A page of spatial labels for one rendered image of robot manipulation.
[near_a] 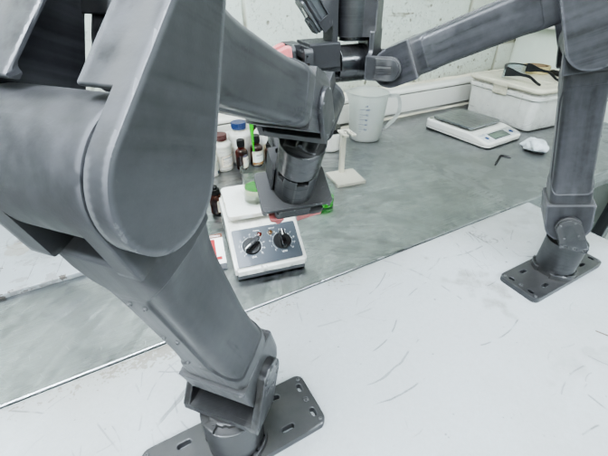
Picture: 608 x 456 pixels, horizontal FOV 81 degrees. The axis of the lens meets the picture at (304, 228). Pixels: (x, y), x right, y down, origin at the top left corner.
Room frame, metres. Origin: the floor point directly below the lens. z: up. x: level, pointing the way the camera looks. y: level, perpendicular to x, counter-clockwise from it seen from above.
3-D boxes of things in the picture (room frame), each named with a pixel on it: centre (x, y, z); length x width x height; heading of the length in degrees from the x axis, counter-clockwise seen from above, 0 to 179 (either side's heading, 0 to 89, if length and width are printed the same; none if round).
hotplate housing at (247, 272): (0.58, 0.09, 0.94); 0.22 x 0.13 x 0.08; 18
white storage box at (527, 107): (1.40, -0.86, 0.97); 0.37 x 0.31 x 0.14; 115
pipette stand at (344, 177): (0.86, -0.11, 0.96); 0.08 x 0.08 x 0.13; 20
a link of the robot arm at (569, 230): (0.49, -0.44, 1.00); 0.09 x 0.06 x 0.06; 156
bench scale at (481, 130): (1.21, -0.58, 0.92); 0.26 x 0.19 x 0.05; 32
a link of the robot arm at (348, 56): (0.65, -0.07, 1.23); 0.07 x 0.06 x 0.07; 108
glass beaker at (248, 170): (0.59, 0.09, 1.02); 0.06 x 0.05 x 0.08; 145
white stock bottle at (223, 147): (0.92, 0.23, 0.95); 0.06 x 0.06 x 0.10
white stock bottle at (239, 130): (0.98, 0.18, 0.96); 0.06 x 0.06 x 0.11
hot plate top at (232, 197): (0.61, 0.10, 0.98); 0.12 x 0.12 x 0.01; 18
